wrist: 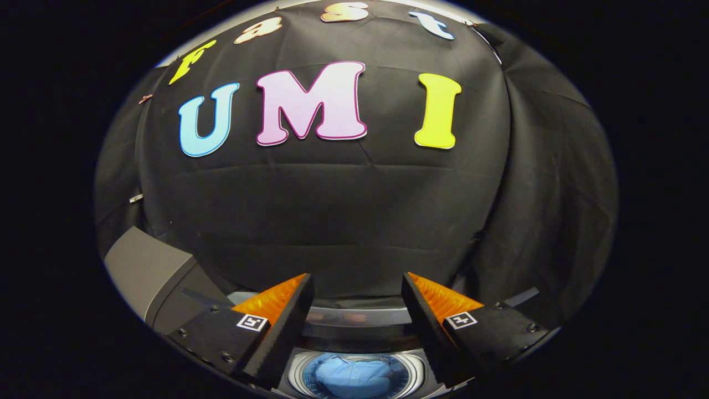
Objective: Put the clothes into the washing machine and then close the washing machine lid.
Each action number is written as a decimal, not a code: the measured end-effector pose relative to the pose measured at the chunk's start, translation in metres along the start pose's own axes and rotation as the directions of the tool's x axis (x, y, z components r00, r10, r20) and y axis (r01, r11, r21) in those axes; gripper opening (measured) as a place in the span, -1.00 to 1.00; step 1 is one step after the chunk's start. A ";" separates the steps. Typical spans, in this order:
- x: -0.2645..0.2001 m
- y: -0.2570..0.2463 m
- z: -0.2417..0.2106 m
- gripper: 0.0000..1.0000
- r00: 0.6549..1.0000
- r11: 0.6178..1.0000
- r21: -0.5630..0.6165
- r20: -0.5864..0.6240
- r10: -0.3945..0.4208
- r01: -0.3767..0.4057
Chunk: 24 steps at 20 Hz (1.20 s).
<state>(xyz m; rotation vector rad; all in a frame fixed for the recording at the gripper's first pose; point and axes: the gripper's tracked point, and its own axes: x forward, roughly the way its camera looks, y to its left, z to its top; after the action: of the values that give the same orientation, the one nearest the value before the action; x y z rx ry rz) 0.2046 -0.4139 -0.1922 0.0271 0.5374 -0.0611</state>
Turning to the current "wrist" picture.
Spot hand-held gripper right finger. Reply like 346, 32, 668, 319
400, 272, 554, 388

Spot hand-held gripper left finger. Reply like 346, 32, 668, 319
165, 273, 315, 390

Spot washing machine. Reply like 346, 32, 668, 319
277, 332, 444, 399

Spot light blue polo shirt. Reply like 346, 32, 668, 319
304, 353, 408, 399

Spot black backdrop cloth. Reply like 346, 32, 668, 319
94, 0, 618, 328

